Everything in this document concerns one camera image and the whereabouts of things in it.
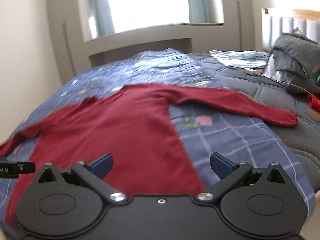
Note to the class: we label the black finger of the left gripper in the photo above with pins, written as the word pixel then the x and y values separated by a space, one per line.
pixel 12 170

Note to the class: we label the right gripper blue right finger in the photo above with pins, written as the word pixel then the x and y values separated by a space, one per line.
pixel 232 175

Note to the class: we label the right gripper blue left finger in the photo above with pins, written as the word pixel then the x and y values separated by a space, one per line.
pixel 92 175

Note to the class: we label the dark red long-sleeve sweater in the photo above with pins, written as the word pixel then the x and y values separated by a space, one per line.
pixel 135 127

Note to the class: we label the grey crumpled clothes pile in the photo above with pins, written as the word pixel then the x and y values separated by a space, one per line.
pixel 294 63

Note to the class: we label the blue plaid floral quilt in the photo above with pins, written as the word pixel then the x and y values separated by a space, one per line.
pixel 273 202

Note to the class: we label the grey quilted mattress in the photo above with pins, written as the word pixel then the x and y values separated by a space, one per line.
pixel 303 140

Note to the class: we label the small red object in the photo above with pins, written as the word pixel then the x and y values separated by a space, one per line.
pixel 313 102

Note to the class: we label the light blue folded cloth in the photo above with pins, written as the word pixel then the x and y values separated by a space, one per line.
pixel 240 59

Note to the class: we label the light blue left curtain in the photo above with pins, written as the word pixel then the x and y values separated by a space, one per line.
pixel 103 17

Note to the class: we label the light blue curtain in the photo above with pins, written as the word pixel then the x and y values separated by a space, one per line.
pixel 200 11
pixel 103 17

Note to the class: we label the beige window sill ledge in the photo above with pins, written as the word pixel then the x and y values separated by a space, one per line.
pixel 126 44

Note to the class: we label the padded wooden headboard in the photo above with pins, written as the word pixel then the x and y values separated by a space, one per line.
pixel 275 22

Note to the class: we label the light blue right curtain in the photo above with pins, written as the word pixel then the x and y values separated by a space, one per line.
pixel 200 11

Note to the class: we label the white charger with cable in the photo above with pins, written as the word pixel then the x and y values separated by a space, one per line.
pixel 253 72

